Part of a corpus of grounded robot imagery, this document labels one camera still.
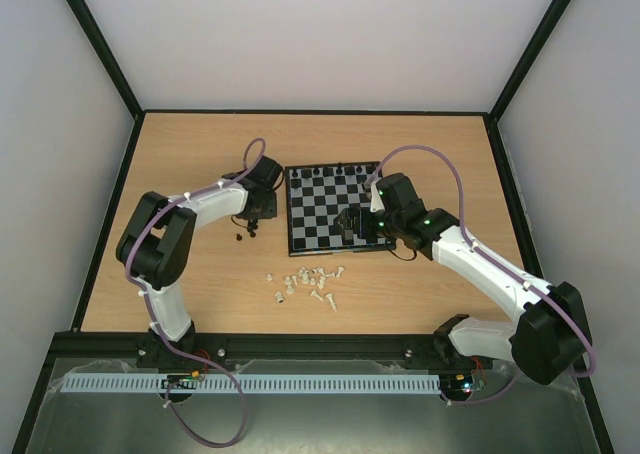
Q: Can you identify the light blue cable duct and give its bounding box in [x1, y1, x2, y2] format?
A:
[60, 373, 441, 395]

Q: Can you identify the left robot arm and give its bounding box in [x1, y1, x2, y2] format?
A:
[116, 156, 284, 367]

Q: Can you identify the clear plastic sheet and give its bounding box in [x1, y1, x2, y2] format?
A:
[482, 361, 584, 402]

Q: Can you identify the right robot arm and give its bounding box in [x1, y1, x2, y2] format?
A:
[335, 173, 593, 385]

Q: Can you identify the black grey chessboard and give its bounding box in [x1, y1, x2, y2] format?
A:
[284, 161, 396, 257]

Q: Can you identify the black aluminium frame rail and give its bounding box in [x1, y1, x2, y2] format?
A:
[49, 331, 581, 363]

